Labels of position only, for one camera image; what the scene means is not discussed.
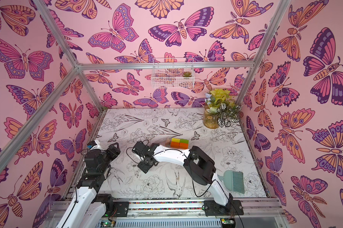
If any orange small block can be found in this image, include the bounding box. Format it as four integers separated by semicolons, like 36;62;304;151
170;142;180;149

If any yellow block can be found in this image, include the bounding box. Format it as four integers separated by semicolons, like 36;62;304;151
171;138;181;143

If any orange long rectangular block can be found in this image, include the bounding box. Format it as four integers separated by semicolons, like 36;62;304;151
179;142;188;150

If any green rectangular block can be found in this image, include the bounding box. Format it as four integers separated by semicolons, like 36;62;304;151
180;139;189;144

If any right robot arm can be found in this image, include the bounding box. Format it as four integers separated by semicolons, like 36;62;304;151
132;141;233;210

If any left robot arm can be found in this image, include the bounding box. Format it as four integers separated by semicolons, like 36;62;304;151
56;140;121;228

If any amber glass vase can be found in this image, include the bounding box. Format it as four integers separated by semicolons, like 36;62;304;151
203;104;220;129

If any green circuit board left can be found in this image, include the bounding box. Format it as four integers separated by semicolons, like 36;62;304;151
99;220;115;228

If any green circuit board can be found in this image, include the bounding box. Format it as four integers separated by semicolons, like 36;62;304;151
221;218;236;228
99;220;115;228

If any small succulent in basket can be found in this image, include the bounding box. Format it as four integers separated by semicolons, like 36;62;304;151
183;71;192;78

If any artificial plant bouquet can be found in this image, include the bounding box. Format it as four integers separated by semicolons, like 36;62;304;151
205;89;241;128

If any green circuit board right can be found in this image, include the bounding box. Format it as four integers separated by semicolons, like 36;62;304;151
221;218;236;228

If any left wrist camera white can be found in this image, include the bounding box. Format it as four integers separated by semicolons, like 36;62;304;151
87;140;102;150

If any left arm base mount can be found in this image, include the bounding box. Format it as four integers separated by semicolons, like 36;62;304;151
102;201;130;218

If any white wire basket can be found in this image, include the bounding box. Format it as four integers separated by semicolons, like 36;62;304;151
150;57;195;89

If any aluminium frame left diagonal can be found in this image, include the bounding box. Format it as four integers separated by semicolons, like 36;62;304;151
0;68;78;173

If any aluminium frame back bar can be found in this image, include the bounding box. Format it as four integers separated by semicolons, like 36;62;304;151
77;61;255;71

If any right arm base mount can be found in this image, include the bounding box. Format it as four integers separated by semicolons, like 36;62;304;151
202;200;244;216

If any aluminium front rail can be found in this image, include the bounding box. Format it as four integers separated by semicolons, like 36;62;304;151
46;198;283;220

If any aluminium frame left post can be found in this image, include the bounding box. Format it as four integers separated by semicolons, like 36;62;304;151
33;0;103;113

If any aluminium frame post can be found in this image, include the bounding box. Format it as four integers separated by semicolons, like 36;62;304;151
236;0;291;105
33;0;103;113

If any aluminium frame right post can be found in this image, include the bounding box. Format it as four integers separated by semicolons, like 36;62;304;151
236;0;291;105

